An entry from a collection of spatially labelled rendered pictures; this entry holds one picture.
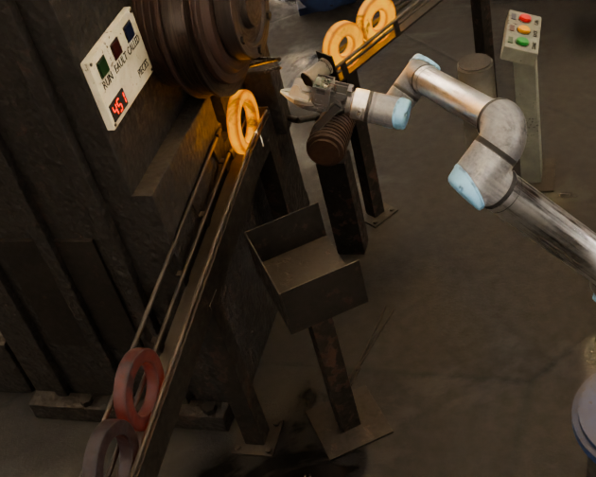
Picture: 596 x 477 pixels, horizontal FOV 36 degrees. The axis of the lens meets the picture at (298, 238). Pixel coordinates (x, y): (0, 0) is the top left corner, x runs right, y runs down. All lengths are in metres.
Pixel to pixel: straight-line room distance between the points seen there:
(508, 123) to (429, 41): 2.14
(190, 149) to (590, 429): 1.22
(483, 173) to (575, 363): 0.79
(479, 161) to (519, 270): 0.90
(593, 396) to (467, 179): 0.58
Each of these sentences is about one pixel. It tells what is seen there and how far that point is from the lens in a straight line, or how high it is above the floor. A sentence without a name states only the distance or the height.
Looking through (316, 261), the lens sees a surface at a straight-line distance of 2.32.
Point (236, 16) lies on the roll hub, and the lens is 2.33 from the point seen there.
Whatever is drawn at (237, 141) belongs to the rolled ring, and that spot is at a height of 0.75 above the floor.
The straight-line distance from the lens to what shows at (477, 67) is 3.11.
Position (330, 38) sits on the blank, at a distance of 2.93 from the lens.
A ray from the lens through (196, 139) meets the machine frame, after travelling 2.49.
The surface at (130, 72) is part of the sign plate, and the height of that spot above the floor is 1.12.
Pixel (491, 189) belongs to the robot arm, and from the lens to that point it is 2.26.
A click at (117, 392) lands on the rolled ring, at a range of 2.02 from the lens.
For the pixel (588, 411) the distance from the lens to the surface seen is 2.15.
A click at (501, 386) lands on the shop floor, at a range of 2.75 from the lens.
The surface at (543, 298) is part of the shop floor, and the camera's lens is 2.99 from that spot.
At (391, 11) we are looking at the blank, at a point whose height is 0.72.
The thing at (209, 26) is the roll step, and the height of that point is 1.15.
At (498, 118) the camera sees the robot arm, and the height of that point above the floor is 0.84.
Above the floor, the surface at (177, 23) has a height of 1.19.
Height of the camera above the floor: 2.13
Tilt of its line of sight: 39 degrees down
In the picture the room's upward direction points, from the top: 16 degrees counter-clockwise
